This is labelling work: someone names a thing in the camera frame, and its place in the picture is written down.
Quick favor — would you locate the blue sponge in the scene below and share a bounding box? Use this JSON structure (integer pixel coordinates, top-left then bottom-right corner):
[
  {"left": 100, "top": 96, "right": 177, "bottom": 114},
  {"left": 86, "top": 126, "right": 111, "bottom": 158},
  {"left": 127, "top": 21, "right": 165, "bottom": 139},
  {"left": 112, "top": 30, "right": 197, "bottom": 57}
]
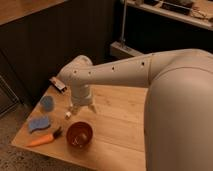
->
[{"left": 28, "top": 116, "right": 50, "bottom": 133}]

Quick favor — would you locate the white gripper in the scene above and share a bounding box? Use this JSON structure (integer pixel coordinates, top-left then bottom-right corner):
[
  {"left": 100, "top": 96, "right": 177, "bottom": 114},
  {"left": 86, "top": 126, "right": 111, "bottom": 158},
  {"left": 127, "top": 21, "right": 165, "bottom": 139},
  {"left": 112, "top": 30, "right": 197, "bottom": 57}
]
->
[{"left": 70, "top": 85, "right": 97, "bottom": 114}]

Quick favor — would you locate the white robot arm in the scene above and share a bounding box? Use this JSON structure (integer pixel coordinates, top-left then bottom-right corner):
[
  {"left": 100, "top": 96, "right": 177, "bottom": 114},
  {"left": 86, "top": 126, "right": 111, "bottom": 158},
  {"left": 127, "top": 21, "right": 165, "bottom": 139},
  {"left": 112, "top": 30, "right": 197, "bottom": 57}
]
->
[{"left": 58, "top": 49, "right": 213, "bottom": 171}]

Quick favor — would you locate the metal shelf post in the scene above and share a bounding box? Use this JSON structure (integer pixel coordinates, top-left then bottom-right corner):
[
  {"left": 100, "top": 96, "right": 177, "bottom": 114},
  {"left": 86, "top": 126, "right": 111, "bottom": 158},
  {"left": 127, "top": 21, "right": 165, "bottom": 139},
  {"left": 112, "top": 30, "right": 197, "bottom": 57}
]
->
[{"left": 120, "top": 0, "right": 127, "bottom": 48}]

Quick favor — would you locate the orange toy carrot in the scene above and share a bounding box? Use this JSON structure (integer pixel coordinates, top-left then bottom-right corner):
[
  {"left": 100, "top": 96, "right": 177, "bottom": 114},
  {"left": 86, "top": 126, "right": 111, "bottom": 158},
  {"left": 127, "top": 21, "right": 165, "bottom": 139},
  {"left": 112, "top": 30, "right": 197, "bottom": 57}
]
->
[{"left": 27, "top": 127, "right": 62, "bottom": 147}]

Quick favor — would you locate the brown ceramic bowl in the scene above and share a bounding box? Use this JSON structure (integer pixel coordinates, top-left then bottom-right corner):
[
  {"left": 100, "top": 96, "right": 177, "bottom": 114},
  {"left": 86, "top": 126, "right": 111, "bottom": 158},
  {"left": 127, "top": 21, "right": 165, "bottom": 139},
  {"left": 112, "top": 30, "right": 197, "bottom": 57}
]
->
[{"left": 66, "top": 122, "right": 93, "bottom": 149}]

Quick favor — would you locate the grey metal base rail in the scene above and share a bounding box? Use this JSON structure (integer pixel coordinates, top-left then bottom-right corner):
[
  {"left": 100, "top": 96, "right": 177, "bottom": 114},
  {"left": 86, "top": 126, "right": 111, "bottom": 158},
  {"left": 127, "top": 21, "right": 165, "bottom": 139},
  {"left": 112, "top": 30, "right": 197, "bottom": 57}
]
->
[{"left": 110, "top": 41, "right": 142, "bottom": 59}]

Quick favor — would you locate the wooden shelf with clutter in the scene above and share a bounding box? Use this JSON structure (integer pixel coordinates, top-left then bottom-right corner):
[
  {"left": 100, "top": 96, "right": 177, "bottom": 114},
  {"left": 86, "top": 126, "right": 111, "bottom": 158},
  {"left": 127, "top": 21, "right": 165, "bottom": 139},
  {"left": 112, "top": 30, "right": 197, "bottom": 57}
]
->
[{"left": 127, "top": 0, "right": 213, "bottom": 31}]

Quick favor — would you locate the small white bottle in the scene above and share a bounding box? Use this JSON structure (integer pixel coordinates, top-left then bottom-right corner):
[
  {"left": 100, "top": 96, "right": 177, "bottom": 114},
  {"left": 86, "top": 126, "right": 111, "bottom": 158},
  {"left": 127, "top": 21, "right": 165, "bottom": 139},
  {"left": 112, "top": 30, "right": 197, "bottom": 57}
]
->
[{"left": 65, "top": 112, "right": 72, "bottom": 119}]

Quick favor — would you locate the small red white box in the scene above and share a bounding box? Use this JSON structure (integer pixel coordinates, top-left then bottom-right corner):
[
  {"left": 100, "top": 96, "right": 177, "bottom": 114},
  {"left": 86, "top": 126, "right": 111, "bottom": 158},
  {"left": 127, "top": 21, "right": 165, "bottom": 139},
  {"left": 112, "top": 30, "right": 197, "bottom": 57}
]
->
[{"left": 50, "top": 77, "right": 67, "bottom": 92}]

